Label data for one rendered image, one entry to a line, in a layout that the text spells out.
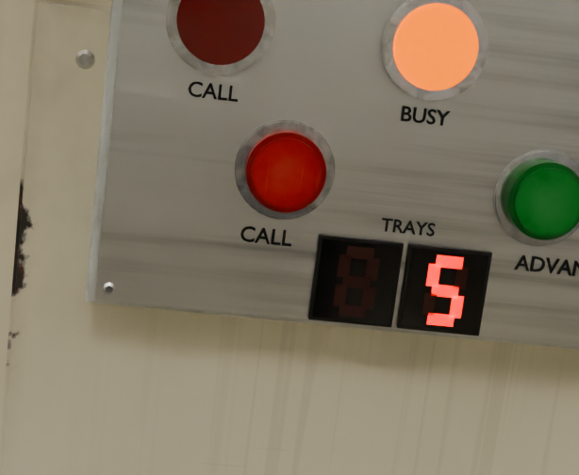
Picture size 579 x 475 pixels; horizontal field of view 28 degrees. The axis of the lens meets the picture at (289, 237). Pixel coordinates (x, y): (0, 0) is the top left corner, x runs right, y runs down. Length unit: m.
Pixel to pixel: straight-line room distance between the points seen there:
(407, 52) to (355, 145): 0.04
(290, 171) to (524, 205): 0.09
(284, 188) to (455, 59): 0.08
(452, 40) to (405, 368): 0.14
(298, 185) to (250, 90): 0.04
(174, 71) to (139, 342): 0.12
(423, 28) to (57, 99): 0.14
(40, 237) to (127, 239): 0.05
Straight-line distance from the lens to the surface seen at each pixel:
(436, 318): 0.46
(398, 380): 0.50
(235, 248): 0.44
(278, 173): 0.43
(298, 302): 0.45
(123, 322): 0.48
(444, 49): 0.44
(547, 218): 0.45
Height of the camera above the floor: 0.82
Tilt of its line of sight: 12 degrees down
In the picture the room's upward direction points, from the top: 7 degrees clockwise
